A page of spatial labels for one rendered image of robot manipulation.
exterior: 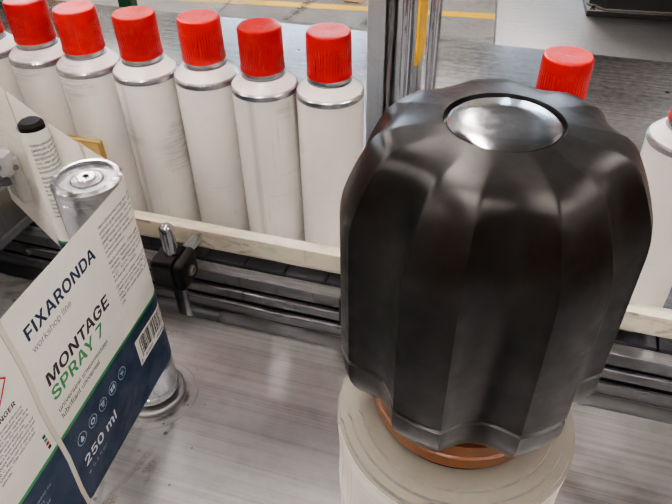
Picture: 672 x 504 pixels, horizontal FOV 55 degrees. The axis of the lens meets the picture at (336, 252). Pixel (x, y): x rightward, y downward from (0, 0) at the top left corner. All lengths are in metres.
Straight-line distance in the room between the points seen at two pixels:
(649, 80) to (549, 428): 0.93
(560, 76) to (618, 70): 0.67
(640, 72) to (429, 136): 0.97
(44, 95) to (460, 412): 0.50
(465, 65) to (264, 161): 0.61
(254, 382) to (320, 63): 0.24
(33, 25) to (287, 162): 0.23
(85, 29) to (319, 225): 0.24
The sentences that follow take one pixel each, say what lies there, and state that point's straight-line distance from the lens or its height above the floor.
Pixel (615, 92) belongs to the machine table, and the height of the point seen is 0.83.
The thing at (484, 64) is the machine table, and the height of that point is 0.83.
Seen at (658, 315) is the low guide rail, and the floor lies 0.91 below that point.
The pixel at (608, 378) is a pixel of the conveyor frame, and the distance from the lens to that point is 0.56.
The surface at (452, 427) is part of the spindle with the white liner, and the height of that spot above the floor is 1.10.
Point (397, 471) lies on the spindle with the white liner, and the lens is 0.22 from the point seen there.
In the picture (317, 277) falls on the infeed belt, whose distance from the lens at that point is 0.56.
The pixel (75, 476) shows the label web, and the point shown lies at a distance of 0.39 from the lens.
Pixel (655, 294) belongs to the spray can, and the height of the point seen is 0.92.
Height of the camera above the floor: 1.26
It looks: 40 degrees down
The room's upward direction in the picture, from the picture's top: 1 degrees counter-clockwise
